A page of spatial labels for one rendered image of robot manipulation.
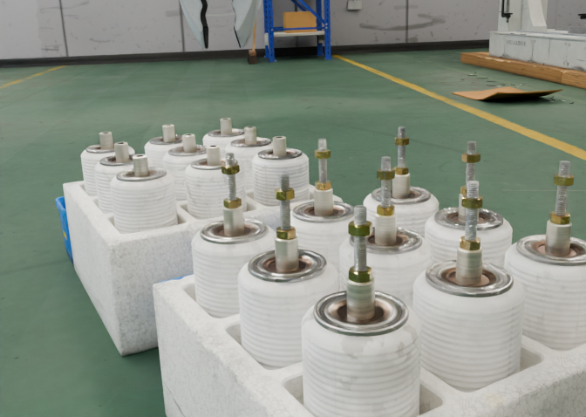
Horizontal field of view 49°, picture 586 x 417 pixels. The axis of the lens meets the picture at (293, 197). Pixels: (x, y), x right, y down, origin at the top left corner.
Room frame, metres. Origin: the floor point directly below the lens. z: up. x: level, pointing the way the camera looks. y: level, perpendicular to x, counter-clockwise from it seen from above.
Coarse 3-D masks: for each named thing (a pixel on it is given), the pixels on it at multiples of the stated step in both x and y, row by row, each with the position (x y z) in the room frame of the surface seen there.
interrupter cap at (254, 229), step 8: (208, 224) 0.68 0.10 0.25; (216, 224) 0.69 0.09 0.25; (248, 224) 0.69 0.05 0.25; (256, 224) 0.68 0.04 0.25; (264, 224) 0.68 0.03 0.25; (200, 232) 0.66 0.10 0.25; (208, 232) 0.66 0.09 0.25; (216, 232) 0.66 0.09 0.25; (248, 232) 0.67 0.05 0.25; (256, 232) 0.66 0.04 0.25; (264, 232) 0.65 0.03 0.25; (208, 240) 0.64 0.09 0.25; (216, 240) 0.63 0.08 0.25; (224, 240) 0.63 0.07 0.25; (232, 240) 0.63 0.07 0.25; (240, 240) 0.63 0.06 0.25; (248, 240) 0.63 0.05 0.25
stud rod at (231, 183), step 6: (228, 156) 0.66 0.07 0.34; (234, 156) 0.67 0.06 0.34; (228, 162) 0.66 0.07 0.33; (234, 162) 0.67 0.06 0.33; (228, 174) 0.66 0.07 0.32; (234, 174) 0.66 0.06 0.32; (228, 180) 0.66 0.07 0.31; (234, 180) 0.66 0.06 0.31; (228, 186) 0.66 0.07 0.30; (234, 186) 0.66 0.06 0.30; (228, 192) 0.66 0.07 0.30; (234, 192) 0.66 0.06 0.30; (228, 198) 0.66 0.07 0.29; (234, 198) 0.66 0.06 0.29
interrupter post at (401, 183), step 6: (396, 174) 0.78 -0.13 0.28; (408, 174) 0.78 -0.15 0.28; (396, 180) 0.78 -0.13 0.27; (402, 180) 0.77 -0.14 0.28; (408, 180) 0.78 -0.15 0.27; (396, 186) 0.78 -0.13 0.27; (402, 186) 0.77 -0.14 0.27; (408, 186) 0.78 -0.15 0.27; (396, 192) 0.78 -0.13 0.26; (402, 192) 0.77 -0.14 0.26; (408, 192) 0.78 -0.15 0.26; (402, 198) 0.77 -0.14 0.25
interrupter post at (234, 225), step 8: (224, 208) 0.66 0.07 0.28; (232, 208) 0.66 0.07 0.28; (240, 208) 0.66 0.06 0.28; (224, 216) 0.66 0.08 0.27; (232, 216) 0.66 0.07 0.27; (240, 216) 0.66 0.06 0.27; (224, 224) 0.66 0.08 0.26; (232, 224) 0.66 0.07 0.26; (240, 224) 0.66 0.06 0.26; (224, 232) 0.66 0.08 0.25; (232, 232) 0.66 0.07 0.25; (240, 232) 0.66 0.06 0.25
